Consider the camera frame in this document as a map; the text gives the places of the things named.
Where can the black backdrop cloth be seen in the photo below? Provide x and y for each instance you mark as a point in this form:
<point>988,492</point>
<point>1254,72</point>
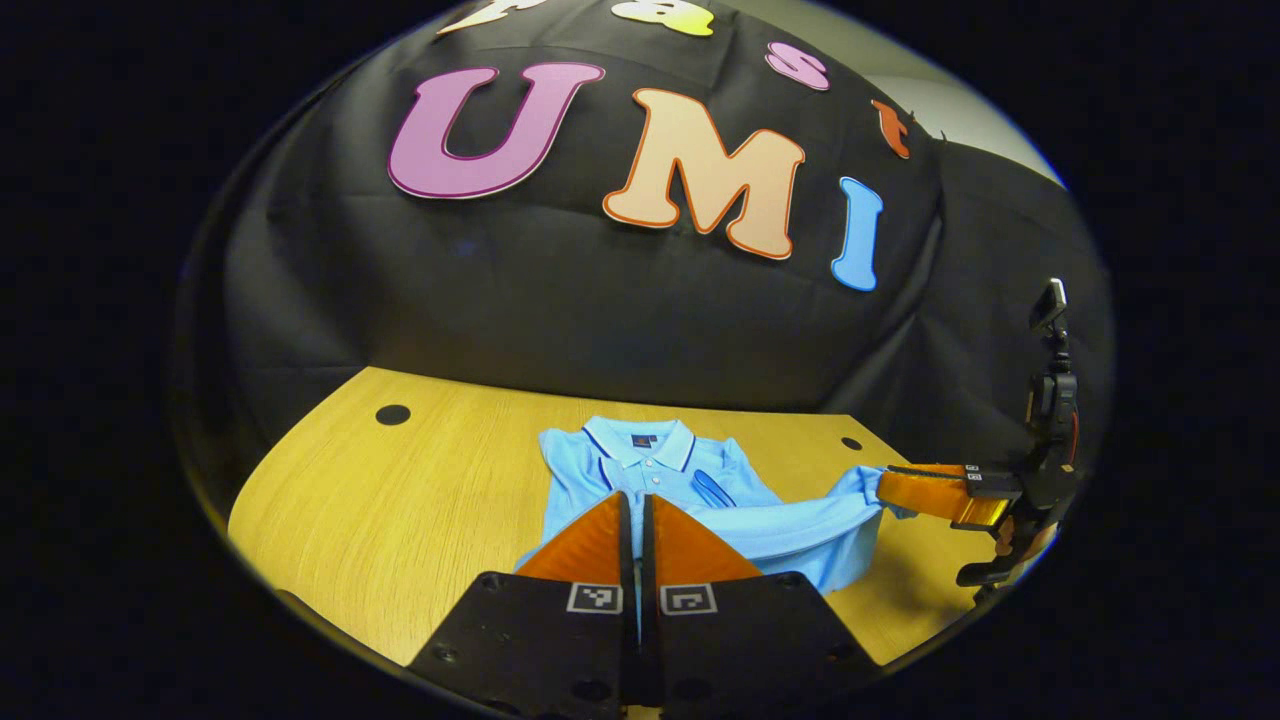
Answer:
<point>600,320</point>

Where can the light blue T-shirt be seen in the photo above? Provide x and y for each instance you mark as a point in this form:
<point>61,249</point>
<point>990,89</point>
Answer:
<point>800,530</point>

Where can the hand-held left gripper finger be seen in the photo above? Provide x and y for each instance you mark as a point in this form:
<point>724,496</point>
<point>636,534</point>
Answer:
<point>627,560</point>
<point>650,560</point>

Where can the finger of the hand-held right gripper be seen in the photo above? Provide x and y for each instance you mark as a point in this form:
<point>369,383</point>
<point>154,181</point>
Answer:
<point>925,469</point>
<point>930,495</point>

